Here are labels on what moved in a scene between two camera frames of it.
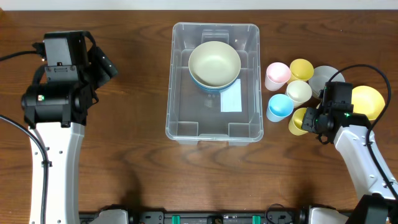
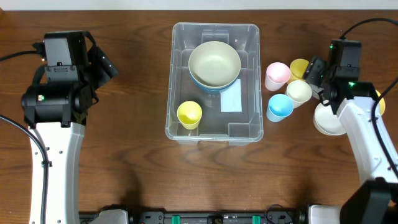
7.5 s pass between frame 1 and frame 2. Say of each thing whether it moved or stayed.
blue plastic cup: stayed
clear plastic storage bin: stayed
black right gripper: moved
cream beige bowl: stayed
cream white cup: stayed
